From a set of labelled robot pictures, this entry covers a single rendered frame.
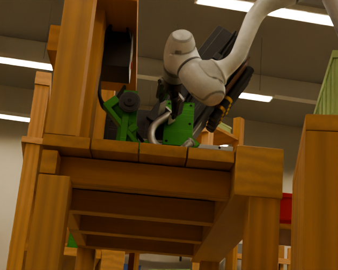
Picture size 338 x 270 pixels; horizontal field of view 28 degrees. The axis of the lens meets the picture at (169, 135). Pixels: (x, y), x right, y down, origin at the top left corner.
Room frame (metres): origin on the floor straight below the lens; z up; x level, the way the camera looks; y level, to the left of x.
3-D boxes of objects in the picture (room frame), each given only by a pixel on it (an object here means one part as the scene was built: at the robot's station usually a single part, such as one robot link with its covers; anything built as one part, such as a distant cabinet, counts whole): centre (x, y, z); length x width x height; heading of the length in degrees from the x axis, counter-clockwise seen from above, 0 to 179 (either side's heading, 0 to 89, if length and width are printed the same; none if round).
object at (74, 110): (2.60, 0.33, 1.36); 1.49 x 0.09 x 0.97; 1
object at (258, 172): (2.61, -0.25, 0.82); 1.50 x 0.14 x 0.15; 1
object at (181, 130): (2.53, -0.03, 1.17); 0.13 x 0.12 x 0.20; 1
